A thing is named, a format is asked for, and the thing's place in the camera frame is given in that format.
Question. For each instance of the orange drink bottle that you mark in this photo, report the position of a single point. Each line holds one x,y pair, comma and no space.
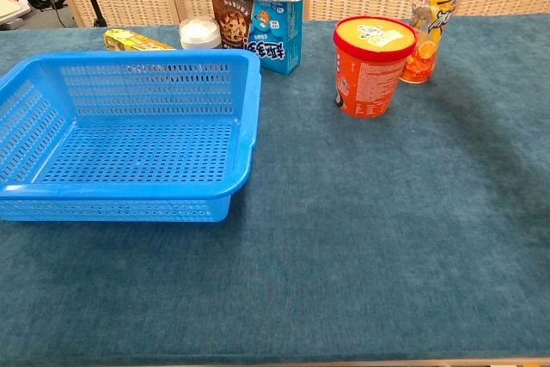
427,27

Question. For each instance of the yellow snack packet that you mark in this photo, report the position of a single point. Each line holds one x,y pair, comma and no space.
124,40

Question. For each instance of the orange instant noodle cup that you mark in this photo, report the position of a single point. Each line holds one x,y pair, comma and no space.
369,79

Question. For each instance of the blue chocolate cookie box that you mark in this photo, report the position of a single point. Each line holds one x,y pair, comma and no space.
273,44

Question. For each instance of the teal table cloth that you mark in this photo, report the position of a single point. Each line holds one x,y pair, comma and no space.
365,234

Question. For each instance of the blue perforated plastic basket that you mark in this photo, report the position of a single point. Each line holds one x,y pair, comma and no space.
129,195

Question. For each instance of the white side table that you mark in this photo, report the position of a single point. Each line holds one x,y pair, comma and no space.
10,10

